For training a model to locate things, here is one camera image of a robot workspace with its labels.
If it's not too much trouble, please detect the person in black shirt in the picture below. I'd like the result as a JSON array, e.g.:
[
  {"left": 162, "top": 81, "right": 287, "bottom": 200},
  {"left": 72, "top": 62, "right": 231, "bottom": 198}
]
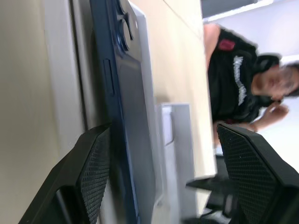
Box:
[{"left": 202, "top": 22, "right": 299, "bottom": 133}]

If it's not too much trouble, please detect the person's bare hand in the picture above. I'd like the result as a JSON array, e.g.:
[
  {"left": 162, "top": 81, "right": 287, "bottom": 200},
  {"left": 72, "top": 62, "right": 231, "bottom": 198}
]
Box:
[{"left": 255, "top": 103, "right": 290, "bottom": 132}]

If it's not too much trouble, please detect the white phone box base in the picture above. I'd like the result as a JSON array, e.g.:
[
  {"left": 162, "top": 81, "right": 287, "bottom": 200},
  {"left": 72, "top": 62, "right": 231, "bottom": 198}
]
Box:
[{"left": 70, "top": 0, "right": 164, "bottom": 210}]

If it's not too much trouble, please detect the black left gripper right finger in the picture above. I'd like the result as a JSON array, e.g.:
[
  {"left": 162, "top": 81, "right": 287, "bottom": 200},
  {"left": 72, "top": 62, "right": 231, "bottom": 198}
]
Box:
[{"left": 216, "top": 122, "right": 299, "bottom": 224}]

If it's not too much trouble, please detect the dark blue smartphone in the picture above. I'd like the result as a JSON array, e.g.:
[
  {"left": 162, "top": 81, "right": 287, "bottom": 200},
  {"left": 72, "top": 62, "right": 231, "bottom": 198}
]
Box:
[{"left": 89, "top": 0, "right": 162, "bottom": 224}]

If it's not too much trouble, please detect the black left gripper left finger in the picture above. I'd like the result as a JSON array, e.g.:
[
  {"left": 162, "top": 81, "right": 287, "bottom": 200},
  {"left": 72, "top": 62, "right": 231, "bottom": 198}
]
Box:
[{"left": 18, "top": 123, "right": 114, "bottom": 224}]

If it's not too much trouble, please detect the black office chair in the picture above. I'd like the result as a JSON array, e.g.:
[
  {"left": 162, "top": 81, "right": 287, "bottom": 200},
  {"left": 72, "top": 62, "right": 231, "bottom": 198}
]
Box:
[{"left": 185, "top": 175, "right": 235, "bottom": 224}]

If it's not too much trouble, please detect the white phone box lid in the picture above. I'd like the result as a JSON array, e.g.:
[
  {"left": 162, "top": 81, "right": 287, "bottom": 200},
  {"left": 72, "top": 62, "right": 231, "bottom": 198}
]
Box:
[{"left": 159, "top": 102, "right": 199, "bottom": 224}]

